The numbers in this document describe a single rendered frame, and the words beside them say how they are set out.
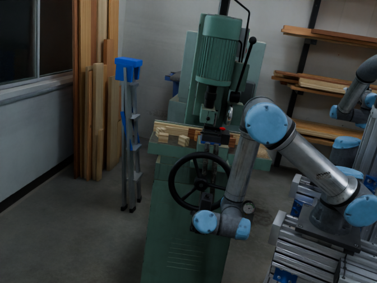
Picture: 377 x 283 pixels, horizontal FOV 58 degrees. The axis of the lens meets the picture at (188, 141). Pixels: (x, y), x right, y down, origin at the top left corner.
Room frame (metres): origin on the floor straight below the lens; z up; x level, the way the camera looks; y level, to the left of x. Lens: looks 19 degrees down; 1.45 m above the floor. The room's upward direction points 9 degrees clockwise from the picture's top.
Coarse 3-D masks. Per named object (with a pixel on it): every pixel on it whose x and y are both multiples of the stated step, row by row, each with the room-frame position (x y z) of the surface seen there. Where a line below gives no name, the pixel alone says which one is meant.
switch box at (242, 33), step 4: (244, 28) 1.98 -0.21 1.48; (244, 32) 1.98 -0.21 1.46; (248, 32) 1.98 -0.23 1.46; (240, 36) 1.98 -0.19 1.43; (244, 36) 1.98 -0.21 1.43; (248, 36) 1.98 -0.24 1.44; (240, 44) 1.98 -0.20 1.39; (244, 52) 1.98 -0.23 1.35; (236, 56) 1.98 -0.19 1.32; (244, 56) 1.98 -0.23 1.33
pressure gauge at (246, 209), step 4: (248, 200) 1.51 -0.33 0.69; (244, 204) 1.48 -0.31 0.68; (248, 204) 1.49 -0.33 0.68; (252, 204) 1.48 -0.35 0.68; (244, 208) 1.49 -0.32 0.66; (248, 208) 1.49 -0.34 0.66; (252, 208) 1.49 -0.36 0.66; (244, 212) 1.48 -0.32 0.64; (248, 212) 1.49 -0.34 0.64; (252, 212) 1.48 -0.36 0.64
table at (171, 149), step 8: (152, 136) 1.62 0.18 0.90; (168, 136) 1.66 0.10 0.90; (176, 136) 1.68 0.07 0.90; (152, 144) 1.54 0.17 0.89; (160, 144) 1.54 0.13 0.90; (168, 144) 1.54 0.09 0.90; (176, 144) 1.56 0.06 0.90; (192, 144) 1.60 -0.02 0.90; (152, 152) 1.54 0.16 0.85; (160, 152) 1.54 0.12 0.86; (168, 152) 1.54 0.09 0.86; (176, 152) 1.54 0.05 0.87; (184, 152) 1.54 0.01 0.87; (192, 152) 1.54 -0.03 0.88; (232, 152) 1.57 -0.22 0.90; (192, 160) 1.46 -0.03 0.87; (232, 160) 1.55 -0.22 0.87; (256, 160) 1.55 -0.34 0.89; (264, 160) 1.55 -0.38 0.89; (200, 168) 1.45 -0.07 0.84; (208, 168) 1.45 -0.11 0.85; (256, 168) 1.55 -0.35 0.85; (264, 168) 1.55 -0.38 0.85
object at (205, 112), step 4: (204, 108) 1.68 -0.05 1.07; (208, 108) 1.69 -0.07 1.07; (212, 108) 1.70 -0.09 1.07; (200, 112) 1.73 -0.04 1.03; (204, 112) 1.66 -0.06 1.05; (208, 112) 1.66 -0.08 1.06; (212, 112) 1.66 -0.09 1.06; (200, 116) 1.66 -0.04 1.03; (204, 116) 1.66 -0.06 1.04; (212, 116) 1.66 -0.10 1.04; (200, 120) 1.66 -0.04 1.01; (204, 120) 1.66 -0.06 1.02; (212, 120) 1.66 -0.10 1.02; (212, 124) 1.66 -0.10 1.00
